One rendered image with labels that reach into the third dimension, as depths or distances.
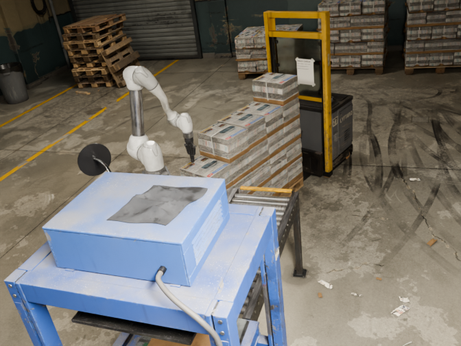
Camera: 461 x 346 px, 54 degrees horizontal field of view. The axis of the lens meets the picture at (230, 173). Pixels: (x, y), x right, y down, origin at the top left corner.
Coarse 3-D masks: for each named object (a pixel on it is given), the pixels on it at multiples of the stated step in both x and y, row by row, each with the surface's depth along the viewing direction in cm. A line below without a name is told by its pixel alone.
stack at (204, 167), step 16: (272, 144) 455; (208, 160) 420; (240, 160) 419; (256, 160) 439; (272, 160) 461; (192, 176) 405; (208, 176) 392; (224, 176) 406; (256, 176) 444; (240, 192) 431; (256, 192) 451; (272, 192) 475
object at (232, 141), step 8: (232, 128) 419; (240, 128) 417; (216, 136) 408; (224, 136) 405; (232, 136) 403; (240, 136) 409; (216, 144) 409; (224, 144) 402; (232, 144) 404; (240, 144) 413; (216, 152) 413; (224, 152) 406; (232, 152) 407
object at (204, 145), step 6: (210, 126) 429; (216, 126) 428; (222, 126) 426; (198, 132) 420; (204, 132) 417; (210, 132) 416; (198, 138) 423; (204, 138) 416; (198, 144) 425; (204, 144) 419; (210, 144) 415; (204, 150) 423; (210, 150) 418
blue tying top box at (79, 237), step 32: (96, 192) 195; (128, 192) 192; (224, 192) 193; (64, 224) 175; (96, 224) 172; (128, 224) 170; (160, 224) 167; (192, 224) 165; (224, 224) 195; (64, 256) 180; (96, 256) 174; (128, 256) 168; (160, 256) 163; (192, 256) 165
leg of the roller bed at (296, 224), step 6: (294, 222) 366; (294, 228) 369; (294, 234) 372; (300, 234) 375; (294, 240) 375; (300, 240) 376; (294, 246) 378; (300, 246) 378; (300, 252) 379; (300, 258) 382; (300, 264) 385; (300, 270) 388
